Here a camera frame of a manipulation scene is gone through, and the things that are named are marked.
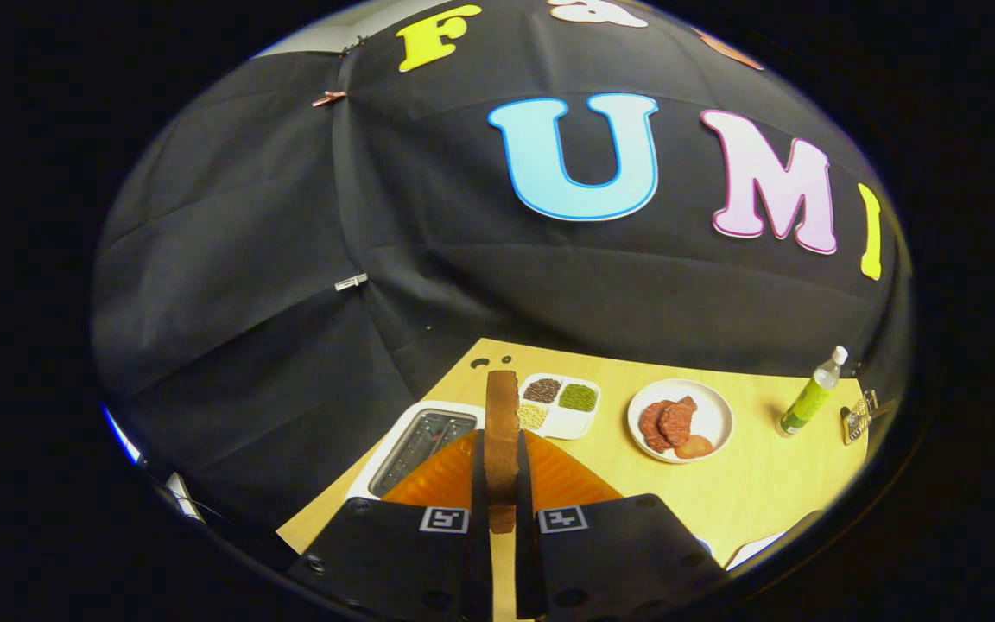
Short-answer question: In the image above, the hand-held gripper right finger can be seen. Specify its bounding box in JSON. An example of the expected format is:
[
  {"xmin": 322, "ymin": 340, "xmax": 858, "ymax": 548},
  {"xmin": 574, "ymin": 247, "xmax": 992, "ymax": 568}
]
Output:
[{"xmin": 515, "ymin": 429, "xmax": 730, "ymax": 622}]

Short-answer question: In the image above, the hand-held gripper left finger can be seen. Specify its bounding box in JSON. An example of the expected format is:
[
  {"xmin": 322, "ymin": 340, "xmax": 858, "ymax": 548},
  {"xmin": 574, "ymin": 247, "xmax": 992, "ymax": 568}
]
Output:
[{"xmin": 286, "ymin": 429, "xmax": 493, "ymax": 622}]

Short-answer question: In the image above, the toasted bread slice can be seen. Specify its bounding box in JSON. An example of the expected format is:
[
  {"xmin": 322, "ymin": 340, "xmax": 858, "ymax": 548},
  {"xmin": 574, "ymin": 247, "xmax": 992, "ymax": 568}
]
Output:
[{"xmin": 485, "ymin": 370, "xmax": 522, "ymax": 534}]

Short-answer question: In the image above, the white toaster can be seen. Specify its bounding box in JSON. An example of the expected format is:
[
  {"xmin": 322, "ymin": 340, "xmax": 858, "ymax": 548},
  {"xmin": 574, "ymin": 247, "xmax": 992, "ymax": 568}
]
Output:
[{"xmin": 346, "ymin": 400, "xmax": 488, "ymax": 502}]

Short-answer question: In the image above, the brown meat patty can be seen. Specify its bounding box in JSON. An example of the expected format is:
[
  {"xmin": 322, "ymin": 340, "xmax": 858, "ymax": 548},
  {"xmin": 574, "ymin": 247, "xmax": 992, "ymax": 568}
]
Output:
[
  {"xmin": 658, "ymin": 396, "xmax": 699, "ymax": 447},
  {"xmin": 638, "ymin": 400, "xmax": 675, "ymax": 454}
]

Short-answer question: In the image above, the white square plate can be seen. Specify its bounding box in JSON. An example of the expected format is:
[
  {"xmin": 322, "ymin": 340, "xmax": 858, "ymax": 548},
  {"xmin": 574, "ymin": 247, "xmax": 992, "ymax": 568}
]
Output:
[{"xmin": 726, "ymin": 529, "xmax": 788, "ymax": 571}]

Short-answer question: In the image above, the white divided seed tray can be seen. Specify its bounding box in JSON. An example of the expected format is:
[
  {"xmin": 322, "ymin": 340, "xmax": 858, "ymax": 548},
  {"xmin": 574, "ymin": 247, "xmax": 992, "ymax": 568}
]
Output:
[{"xmin": 517, "ymin": 372, "xmax": 601, "ymax": 441}]

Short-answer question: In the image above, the round white plate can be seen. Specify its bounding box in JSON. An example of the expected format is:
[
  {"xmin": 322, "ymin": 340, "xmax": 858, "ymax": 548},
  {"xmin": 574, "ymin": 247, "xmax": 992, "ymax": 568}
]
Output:
[{"xmin": 626, "ymin": 378, "xmax": 734, "ymax": 465}]

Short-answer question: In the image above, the green drink bottle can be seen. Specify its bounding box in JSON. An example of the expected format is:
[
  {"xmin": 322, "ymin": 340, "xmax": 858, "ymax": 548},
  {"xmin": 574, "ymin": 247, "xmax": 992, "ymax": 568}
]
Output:
[{"xmin": 776, "ymin": 346, "xmax": 849, "ymax": 437}]

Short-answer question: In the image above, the black backdrop cloth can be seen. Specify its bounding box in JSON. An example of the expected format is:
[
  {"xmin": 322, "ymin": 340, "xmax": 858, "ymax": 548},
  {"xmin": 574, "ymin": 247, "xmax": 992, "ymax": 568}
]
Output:
[{"xmin": 92, "ymin": 0, "xmax": 913, "ymax": 554}]

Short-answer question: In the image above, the small metal wire rack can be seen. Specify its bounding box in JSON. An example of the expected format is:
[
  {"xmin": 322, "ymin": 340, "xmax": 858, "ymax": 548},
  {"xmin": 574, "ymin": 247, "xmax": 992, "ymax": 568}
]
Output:
[{"xmin": 840, "ymin": 390, "xmax": 880, "ymax": 446}]

